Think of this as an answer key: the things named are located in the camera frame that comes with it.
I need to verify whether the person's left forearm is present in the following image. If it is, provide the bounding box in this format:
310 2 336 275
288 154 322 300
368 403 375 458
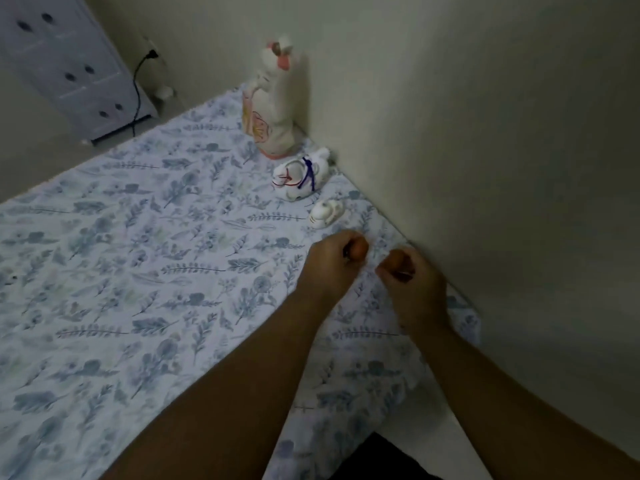
100 289 333 480

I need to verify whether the tall white cat figurine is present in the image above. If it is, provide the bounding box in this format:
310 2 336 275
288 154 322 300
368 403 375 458
242 37 304 160

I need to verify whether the white drawer cabinet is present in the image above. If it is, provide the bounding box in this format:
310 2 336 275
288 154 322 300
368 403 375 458
0 0 160 145

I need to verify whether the person's left hand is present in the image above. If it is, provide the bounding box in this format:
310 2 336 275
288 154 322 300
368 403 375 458
295 230 371 300

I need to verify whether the blue floral bed sheet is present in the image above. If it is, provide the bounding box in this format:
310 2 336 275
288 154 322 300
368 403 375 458
0 85 482 480

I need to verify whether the person's right hand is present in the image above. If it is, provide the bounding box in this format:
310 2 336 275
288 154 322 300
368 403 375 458
375 247 451 336

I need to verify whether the person's right forearm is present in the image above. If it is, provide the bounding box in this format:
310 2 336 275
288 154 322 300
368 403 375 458
403 321 640 480

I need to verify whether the small white figurine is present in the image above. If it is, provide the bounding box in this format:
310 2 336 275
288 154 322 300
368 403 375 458
308 199 345 230

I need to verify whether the black power cable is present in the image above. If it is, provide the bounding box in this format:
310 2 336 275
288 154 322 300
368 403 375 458
130 50 161 138

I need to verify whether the white figurine with blue cord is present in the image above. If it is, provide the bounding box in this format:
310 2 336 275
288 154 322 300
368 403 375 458
271 147 332 202

